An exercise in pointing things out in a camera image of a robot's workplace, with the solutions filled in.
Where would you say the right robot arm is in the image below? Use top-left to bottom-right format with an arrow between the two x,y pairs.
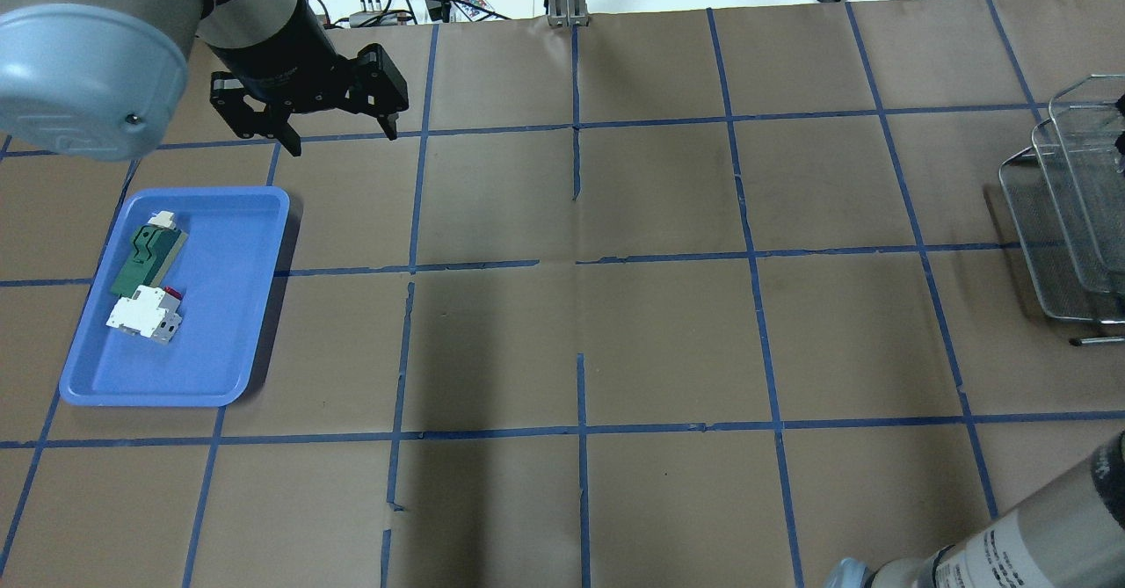
826,432 -> 1124,587

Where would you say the white circuit breaker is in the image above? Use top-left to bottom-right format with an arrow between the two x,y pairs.
105,284 -> 185,344

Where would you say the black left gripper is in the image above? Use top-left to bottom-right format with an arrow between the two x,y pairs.
209,43 -> 410,159

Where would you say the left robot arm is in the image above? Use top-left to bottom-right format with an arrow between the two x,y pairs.
1,0 -> 410,161

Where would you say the blue plastic tray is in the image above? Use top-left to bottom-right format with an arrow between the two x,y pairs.
59,186 -> 290,407

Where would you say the green terminal block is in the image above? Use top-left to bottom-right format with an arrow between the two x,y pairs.
110,210 -> 188,297

